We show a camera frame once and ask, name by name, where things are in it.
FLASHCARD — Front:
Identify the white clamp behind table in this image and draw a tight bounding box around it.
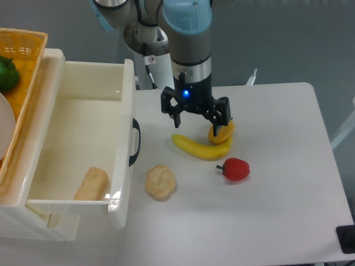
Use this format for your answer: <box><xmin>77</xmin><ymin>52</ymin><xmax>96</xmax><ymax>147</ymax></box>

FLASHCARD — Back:
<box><xmin>246</xmin><ymin>68</ymin><xmax>257</xmax><ymax>86</ymax></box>

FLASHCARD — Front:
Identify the yellow banana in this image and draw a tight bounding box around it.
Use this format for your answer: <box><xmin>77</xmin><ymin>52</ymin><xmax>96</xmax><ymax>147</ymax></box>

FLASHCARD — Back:
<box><xmin>171</xmin><ymin>134</ymin><xmax>233</xmax><ymax>160</ymax></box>

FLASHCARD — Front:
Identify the red bell pepper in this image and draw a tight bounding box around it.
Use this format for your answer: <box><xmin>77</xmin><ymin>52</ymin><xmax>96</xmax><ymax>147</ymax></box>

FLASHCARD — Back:
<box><xmin>216</xmin><ymin>157</ymin><xmax>250</xmax><ymax>182</ymax></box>

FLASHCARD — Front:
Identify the white top drawer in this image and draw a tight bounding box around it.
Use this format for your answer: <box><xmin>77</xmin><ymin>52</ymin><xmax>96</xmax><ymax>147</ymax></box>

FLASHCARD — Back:
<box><xmin>27</xmin><ymin>59</ymin><xmax>140</xmax><ymax>229</ymax></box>

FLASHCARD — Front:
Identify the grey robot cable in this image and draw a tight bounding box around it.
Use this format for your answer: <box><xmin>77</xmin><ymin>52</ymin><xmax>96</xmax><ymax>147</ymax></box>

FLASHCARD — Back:
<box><xmin>141</xmin><ymin>42</ymin><xmax>159</xmax><ymax>91</ymax></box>

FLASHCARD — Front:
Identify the white drawer cabinet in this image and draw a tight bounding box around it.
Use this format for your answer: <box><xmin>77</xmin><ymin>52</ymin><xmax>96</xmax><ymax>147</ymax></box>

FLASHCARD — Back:
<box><xmin>1</xmin><ymin>49</ymin><xmax>80</xmax><ymax>241</ymax></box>

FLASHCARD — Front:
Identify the round bread roll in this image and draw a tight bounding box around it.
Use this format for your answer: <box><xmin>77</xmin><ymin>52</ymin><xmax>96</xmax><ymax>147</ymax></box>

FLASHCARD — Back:
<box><xmin>145</xmin><ymin>165</ymin><xmax>176</xmax><ymax>201</ymax></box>

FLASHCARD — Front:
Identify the long bread loaf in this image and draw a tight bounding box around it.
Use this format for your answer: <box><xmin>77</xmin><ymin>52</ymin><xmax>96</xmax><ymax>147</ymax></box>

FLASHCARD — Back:
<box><xmin>73</xmin><ymin>167</ymin><xmax>109</xmax><ymax>201</ymax></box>

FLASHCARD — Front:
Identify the black device at table edge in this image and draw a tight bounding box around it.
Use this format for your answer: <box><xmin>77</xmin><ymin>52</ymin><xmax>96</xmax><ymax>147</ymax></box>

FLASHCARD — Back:
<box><xmin>336</xmin><ymin>225</ymin><xmax>355</xmax><ymax>254</ymax></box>

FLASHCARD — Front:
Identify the green bell pepper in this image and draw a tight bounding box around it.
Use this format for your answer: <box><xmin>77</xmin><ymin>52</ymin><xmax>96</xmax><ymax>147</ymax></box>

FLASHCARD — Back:
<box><xmin>1</xmin><ymin>55</ymin><xmax>20</xmax><ymax>93</ymax></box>

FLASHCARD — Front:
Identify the orange yellow bell pepper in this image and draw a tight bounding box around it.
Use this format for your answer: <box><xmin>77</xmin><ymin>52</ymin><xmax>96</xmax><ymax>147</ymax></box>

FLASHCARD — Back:
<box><xmin>207</xmin><ymin>120</ymin><xmax>235</xmax><ymax>145</ymax></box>

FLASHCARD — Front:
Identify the white round plate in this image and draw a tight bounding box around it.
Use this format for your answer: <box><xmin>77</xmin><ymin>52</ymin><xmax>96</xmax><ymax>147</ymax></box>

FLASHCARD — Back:
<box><xmin>0</xmin><ymin>94</ymin><xmax>16</xmax><ymax>159</ymax></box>

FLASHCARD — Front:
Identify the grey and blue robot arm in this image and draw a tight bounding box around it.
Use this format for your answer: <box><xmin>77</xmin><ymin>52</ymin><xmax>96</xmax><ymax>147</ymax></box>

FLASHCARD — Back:
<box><xmin>92</xmin><ymin>1</ymin><xmax>231</xmax><ymax>136</ymax></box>

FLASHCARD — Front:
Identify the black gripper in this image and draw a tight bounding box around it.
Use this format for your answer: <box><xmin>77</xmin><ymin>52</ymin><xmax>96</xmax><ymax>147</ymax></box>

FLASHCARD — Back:
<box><xmin>160</xmin><ymin>73</ymin><xmax>231</xmax><ymax>136</ymax></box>

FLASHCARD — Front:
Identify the yellow woven basket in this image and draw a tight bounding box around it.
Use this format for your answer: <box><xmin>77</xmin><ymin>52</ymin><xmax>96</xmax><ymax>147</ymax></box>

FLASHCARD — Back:
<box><xmin>1</xmin><ymin>28</ymin><xmax>48</xmax><ymax>183</ymax></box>

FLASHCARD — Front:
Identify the white frame at right edge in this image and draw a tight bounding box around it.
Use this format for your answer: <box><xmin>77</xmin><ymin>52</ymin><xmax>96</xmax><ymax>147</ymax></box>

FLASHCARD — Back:
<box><xmin>330</xmin><ymin>109</ymin><xmax>354</xmax><ymax>151</ymax></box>

